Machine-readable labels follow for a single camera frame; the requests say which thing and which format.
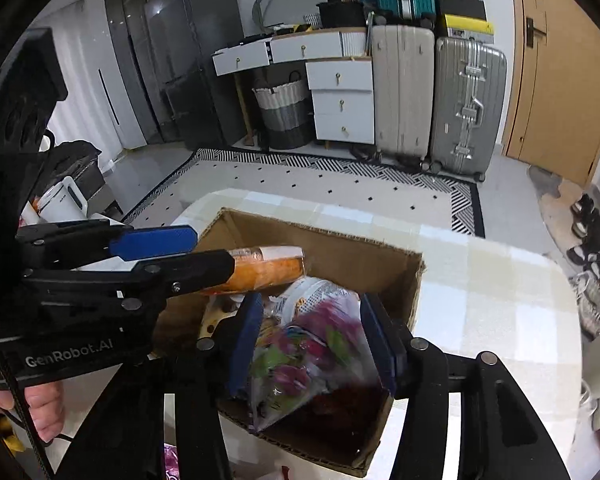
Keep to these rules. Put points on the black bag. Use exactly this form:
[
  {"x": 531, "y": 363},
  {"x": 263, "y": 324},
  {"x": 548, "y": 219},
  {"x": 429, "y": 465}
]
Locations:
[{"x": 80, "y": 165}]

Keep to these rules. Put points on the silver suitcase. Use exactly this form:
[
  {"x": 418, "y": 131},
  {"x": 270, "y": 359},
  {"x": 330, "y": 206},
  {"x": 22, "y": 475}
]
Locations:
[{"x": 467, "y": 105}]

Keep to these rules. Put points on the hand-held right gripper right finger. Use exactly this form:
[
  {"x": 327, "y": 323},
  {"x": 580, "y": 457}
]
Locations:
[{"x": 380, "y": 340}]

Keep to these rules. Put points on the beige suitcase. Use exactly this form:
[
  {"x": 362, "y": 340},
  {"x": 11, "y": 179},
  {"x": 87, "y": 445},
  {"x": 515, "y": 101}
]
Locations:
[{"x": 402, "y": 95}]

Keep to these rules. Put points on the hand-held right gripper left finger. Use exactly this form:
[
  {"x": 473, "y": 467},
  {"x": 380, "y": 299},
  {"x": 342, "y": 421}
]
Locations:
[{"x": 245, "y": 340}]

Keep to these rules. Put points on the woven laundry basket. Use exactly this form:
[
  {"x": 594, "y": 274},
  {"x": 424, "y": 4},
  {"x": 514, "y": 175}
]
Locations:
[{"x": 285, "y": 115}]

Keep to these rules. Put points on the white kettle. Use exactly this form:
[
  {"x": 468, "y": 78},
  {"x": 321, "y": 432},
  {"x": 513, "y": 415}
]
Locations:
[{"x": 62, "y": 200}]

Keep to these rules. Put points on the small purple snack packet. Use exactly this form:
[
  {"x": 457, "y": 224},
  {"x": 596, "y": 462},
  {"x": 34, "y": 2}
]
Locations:
[{"x": 171, "y": 462}]

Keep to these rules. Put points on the wooden door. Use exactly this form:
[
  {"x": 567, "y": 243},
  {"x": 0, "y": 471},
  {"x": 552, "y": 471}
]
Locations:
[{"x": 560, "y": 70}]

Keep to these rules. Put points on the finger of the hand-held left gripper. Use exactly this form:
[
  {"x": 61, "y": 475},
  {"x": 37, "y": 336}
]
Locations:
[
  {"x": 190, "y": 272},
  {"x": 155, "y": 242}
]

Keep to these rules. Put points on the pile of shoes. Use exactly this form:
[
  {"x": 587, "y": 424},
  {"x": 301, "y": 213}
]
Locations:
[{"x": 595, "y": 260}]

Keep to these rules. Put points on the orange clear-wrapped pastry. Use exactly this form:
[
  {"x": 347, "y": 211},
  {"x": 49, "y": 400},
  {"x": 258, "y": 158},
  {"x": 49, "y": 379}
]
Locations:
[{"x": 265, "y": 272}]

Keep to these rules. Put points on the purple silver chip bag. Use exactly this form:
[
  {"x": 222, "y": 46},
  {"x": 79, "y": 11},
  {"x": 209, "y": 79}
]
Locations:
[{"x": 315, "y": 360}]

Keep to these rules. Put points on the dark grey fridge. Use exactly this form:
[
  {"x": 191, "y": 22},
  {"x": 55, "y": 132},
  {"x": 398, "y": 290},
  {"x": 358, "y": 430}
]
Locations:
[{"x": 195, "y": 60}]

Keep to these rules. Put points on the plaid tablecloth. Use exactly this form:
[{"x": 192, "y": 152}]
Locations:
[{"x": 490, "y": 300}]

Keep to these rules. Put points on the person's left hand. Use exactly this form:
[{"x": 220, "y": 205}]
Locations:
[{"x": 45, "y": 410}]

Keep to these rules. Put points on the black white patterned rug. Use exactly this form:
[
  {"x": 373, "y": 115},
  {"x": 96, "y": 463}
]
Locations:
[{"x": 330, "y": 180}]

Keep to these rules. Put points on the yellow box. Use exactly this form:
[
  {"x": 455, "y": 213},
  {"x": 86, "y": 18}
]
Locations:
[{"x": 465, "y": 25}]

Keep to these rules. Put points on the brown cardboard box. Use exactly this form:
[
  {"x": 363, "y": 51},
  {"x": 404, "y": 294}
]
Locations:
[{"x": 370, "y": 270}]

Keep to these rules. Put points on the white drawer cabinet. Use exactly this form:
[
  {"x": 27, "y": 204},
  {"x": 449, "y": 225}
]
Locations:
[{"x": 340, "y": 95}]

